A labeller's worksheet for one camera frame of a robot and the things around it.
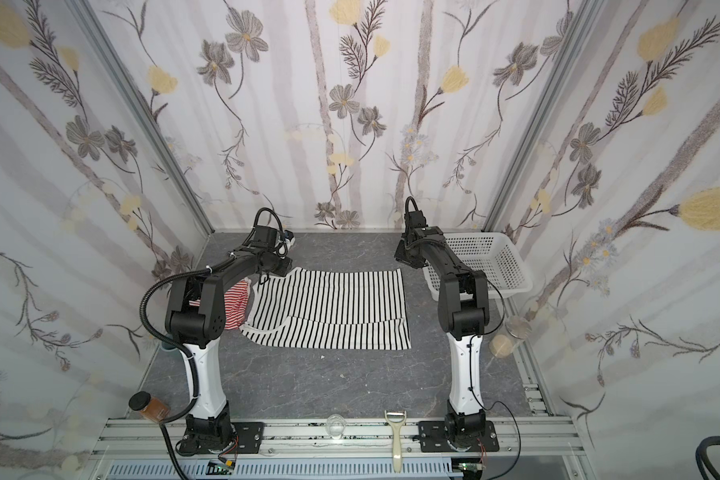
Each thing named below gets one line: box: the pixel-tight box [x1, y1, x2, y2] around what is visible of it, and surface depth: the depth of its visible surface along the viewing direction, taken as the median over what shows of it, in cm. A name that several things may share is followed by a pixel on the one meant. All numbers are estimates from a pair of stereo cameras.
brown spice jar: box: [128, 391, 170, 423], surface depth 74 cm
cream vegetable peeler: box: [384, 410, 407, 474], surface depth 75 cm
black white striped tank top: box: [239, 267, 411, 350], surface depth 100 cm
